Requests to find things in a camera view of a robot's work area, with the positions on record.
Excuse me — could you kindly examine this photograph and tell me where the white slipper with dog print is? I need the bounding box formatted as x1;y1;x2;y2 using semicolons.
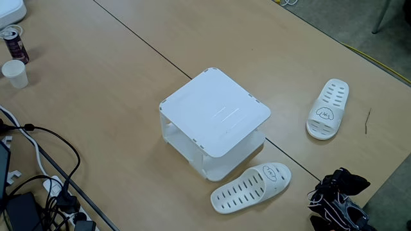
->
210;162;292;215
305;78;350;141

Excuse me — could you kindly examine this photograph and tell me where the white two-tier shoe rack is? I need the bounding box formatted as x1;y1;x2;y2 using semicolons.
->
159;67;272;183

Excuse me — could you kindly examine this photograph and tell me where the grey chair leg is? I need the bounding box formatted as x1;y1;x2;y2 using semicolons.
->
371;0;393;35

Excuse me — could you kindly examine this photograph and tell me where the black plug adapter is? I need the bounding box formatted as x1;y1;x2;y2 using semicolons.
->
73;219;97;231

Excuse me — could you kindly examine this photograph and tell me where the black power plug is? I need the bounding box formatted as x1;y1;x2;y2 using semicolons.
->
56;181;81;215

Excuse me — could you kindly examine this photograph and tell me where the white power strip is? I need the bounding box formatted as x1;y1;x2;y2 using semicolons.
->
42;175;100;231

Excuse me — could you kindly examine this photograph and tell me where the black power adapter brick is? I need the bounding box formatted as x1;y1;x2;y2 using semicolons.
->
5;191;43;231

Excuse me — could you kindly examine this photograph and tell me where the black laptop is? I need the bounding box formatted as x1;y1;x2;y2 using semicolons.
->
0;141;12;201

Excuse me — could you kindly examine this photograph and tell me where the white paper cup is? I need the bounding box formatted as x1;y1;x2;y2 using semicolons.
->
1;59;30;89

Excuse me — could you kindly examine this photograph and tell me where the white flat device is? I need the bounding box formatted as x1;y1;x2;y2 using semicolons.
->
0;0;28;30

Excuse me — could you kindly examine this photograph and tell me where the yellow cable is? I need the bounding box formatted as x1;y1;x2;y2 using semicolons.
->
340;41;411;85

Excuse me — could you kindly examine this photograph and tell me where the thick white power cord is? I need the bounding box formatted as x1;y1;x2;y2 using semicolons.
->
0;105;49;180

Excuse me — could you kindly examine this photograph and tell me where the black cable with inline connector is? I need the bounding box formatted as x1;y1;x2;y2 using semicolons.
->
0;123;81;196

